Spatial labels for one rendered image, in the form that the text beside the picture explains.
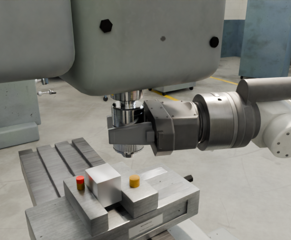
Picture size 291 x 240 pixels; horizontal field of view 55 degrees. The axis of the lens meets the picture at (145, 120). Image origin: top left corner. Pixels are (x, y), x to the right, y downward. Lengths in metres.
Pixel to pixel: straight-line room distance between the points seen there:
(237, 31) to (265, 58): 3.94
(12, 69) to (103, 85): 0.09
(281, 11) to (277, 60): 0.94
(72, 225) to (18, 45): 0.41
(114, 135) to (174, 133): 0.08
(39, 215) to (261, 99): 0.46
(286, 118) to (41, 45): 0.34
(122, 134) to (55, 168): 0.54
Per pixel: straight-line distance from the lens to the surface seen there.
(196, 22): 0.31
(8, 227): 2.28
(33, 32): 0.22
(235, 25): 10.14
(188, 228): 0.78
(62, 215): 0.60
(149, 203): 0.57
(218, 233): 0.96
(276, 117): 0.44
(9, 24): 0.22
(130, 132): 0.38
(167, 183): 0.67
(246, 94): 0.42
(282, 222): 2.32
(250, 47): 6.51
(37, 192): 0.81
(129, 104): 0.39
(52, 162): 0.94
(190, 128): 0.38
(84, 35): 0.26
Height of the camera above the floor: 1.39
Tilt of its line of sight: 21 degrees down
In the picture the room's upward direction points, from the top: straight up
